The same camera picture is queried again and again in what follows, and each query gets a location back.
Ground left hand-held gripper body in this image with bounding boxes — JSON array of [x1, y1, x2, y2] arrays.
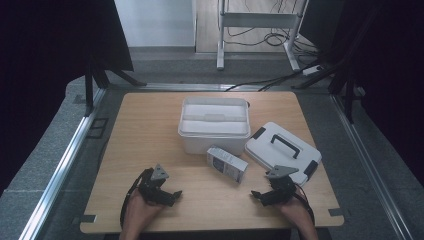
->
[[138, 163, 174, 206]]

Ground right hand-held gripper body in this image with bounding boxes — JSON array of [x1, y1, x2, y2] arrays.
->
[[265, 165, 300, 205]]

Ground white plastic storage box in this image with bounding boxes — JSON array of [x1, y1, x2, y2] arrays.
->
[[177, 96, 252, 156]]

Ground white tray with handle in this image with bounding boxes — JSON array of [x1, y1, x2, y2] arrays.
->
[[182, 103, 248, 135]]

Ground person's right hand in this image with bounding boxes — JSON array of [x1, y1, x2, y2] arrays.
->
[[275, 195, 315, 232]]

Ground person's left hand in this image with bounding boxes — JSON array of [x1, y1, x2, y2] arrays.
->
[[125, 191, 166, 232]]

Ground small white grey carton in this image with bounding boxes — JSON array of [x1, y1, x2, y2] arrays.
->
[[206, 145, 250, 184]]

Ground dark floor socket plate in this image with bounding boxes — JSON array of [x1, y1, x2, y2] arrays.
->
[[86, 117, 110, 140]]

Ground black tripod legs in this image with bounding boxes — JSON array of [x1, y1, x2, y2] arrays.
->
[[292, 49, 368, 125], [83, 54, 148, 118]]

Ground white power strip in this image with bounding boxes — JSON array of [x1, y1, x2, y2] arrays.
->
[[301, 64, 323, 77]]

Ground black curtain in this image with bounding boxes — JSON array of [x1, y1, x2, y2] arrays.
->
[[0, 0, 135, 196], [299, 0, 424, 188]]

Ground black red right gripper cable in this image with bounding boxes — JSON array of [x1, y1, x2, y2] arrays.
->
[[292, 183, 316, 227]]

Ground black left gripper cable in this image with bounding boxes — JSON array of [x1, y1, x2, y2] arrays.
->
[[119, 167, 152, 231]]

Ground white lid with black handle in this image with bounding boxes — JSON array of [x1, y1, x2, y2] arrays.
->
[[244, 121, 323, 187]]

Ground aluminium floor rail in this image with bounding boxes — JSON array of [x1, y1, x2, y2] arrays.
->
[[329, 94, 415, 240], [19, 87, 108, 240], [107, 82, 294, 93]]

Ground black floor cable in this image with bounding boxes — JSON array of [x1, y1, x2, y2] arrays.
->
[[224, 59, 322, 93]]

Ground tangle of black cables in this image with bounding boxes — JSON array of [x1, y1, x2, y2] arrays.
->
[[225, 0, 318, 57]]

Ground white metal stand frame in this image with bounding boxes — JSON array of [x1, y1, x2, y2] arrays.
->
[[216, 0, 310, 72]]

